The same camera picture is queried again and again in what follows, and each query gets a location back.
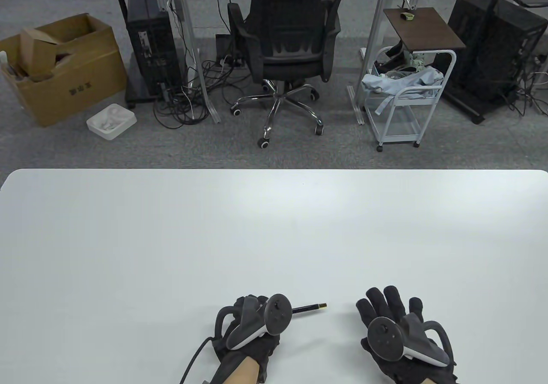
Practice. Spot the person's left hand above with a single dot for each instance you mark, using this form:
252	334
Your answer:
261	349

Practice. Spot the person's right hand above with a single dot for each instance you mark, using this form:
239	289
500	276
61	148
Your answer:
381	302

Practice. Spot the black gold fountain pen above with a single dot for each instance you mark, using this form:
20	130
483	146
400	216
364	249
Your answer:
308	308

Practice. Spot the person's left forearm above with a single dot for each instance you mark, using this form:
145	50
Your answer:
244	371

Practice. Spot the grey white right hand controller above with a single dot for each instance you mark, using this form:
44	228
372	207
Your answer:
385	337

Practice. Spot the grey white hand controller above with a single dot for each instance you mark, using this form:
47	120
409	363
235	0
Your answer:
385	337
278	315

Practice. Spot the grey white left hand controller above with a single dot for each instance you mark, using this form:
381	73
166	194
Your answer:
278	315

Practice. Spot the white rolling cart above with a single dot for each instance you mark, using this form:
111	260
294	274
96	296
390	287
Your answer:
396	125

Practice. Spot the light blue cloth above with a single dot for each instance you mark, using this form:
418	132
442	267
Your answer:
406	82

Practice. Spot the black device in cart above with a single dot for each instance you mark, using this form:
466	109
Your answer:
391	58

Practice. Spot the white plastic tray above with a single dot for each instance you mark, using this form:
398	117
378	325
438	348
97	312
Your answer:
111	120

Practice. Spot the dark brown side table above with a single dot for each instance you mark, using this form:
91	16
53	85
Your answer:
424	28

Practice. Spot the large black computer tower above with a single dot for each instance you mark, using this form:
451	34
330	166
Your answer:
488	46

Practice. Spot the small green object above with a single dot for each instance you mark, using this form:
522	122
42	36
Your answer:
407	16

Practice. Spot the black mesh office chair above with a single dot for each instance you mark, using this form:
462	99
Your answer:
291	24

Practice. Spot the small black box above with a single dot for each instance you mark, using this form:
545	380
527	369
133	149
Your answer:
222	48

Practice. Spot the brown cardboard box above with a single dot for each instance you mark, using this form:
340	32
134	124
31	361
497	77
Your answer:
77	88

